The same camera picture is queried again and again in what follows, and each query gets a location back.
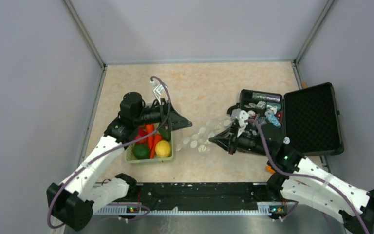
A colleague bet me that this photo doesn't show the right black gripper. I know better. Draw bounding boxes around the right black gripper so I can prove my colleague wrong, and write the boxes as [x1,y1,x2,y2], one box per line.
[209,122,272,156]

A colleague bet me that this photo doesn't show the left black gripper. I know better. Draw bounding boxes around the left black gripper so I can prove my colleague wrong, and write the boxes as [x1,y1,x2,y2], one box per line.
[134,98,192,131]

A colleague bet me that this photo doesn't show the clear polka dot zip bag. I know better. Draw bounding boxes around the clear polka dot zip bag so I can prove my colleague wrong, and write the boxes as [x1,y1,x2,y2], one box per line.
[175,114,232,157]

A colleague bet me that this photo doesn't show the yellow lemon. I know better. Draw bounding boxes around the yellow lemon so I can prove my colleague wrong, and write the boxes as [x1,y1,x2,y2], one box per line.
[155,140,172,158]

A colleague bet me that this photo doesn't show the green perforated plastic basket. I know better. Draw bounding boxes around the green perforated plastic basket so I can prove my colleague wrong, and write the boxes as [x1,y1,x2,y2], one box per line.
[125,124,173,164]

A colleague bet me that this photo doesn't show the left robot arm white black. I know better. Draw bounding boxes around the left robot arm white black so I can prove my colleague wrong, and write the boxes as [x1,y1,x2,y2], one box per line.
[46,92,192,231]

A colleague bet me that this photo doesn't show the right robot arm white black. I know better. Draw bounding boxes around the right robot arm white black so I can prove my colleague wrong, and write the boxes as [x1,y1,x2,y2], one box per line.
[209,124,374,234]

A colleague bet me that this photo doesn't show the dark green avocado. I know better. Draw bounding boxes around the dark green avocado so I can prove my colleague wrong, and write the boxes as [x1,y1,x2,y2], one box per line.
[159,127,171,142]

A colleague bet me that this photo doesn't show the lower orange carrot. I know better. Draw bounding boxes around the lower orange carrot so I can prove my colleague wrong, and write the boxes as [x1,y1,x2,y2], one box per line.
[149,134,163,159]

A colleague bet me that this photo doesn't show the orange carrot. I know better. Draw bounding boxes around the orange carrot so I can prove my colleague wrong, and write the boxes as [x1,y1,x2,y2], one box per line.
[149,134,163,159]
[145,124,155,149]

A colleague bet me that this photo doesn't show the upper orange carrot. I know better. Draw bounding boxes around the upper orange carrot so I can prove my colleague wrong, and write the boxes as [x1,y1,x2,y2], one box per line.
[145,124,155,149]

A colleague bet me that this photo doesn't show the red apple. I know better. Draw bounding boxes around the red apple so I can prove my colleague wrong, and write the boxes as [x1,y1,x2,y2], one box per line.
[134,128,148,144]

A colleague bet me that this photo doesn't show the black case with poker chips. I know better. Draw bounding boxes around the black case with poker chips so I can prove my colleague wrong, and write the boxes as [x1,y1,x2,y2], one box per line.
[227,82,344,156]

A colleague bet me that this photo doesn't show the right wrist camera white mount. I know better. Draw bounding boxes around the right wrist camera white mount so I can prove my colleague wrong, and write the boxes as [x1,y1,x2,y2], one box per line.
[230,109,249,137]

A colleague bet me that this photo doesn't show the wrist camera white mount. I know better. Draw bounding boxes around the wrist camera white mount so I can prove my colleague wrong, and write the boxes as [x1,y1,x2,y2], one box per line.
[230,109,249,137]
[150,80,165,105]

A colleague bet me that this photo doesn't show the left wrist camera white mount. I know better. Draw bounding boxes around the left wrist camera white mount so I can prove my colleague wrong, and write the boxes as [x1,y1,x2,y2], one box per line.
[150,80,165,105]

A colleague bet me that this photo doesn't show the orange handled tool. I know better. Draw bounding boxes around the orange handled tool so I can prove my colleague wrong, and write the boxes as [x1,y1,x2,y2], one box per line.
[266,165,276,174]

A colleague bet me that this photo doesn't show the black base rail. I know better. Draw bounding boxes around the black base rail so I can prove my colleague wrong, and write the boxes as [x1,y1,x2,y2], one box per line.
[116,182,288,215]

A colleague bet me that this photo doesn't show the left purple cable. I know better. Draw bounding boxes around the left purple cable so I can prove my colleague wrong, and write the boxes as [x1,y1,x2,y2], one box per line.
[46,76,172,230]

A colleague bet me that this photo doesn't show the purple cable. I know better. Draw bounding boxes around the purple cable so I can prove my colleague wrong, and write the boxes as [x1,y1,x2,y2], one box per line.
[245,114,372,234]
[46,76,172,230]

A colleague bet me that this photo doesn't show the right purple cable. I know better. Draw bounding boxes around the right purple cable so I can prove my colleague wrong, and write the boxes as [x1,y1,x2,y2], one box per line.
[245,114,372,234]

